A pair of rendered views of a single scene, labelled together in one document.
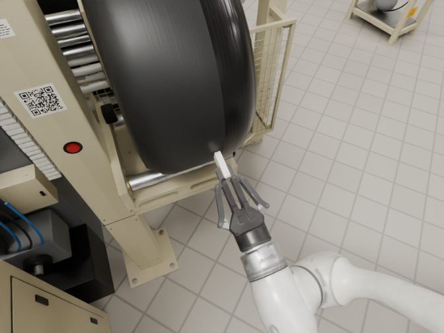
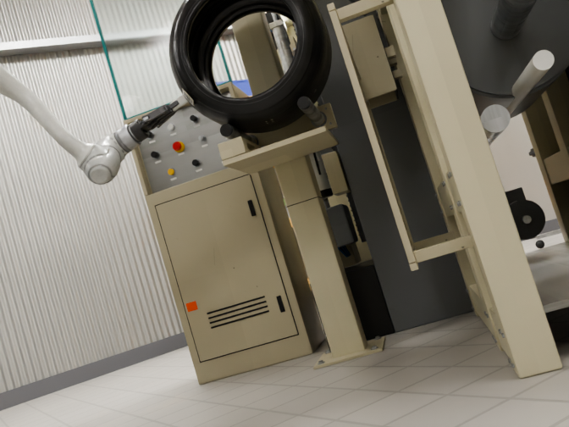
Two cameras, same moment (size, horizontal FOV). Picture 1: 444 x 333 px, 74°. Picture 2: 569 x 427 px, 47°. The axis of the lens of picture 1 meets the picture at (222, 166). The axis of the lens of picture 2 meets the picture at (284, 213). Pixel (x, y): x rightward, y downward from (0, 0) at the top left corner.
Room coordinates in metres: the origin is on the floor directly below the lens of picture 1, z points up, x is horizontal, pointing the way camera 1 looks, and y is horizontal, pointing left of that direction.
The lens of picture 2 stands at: (1.88, -1.78, 0.40)
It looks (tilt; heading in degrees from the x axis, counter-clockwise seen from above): 4 degrees up; 124
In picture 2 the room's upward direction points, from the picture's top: 17 degrees counter-clockwise
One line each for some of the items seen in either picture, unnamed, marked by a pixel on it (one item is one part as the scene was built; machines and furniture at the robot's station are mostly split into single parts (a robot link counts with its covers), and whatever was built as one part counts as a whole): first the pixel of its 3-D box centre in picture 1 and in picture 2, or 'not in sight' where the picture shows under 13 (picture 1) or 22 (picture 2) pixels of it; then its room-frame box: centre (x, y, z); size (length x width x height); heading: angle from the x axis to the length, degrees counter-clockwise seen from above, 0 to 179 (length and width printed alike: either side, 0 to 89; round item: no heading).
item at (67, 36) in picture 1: (68, 49); (367, 64); (0.92, 0.54, 1.05); 0.20 x 0.15 x 0.30; 113
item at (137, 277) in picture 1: (148, 256); (350, 351); (0.54, 0.41, 0.01); 0.27 x 0.27 x 0.02; 23
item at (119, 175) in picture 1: (115, 152); (284, 131); (0.58, 0.35, 0.90); 0.40 x 0.03 x 0.10; 23
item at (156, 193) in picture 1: (182, 178); (245, 153); (0.52, 0.13, 0.83); 0.36 x 0.09 x 0.06; 113
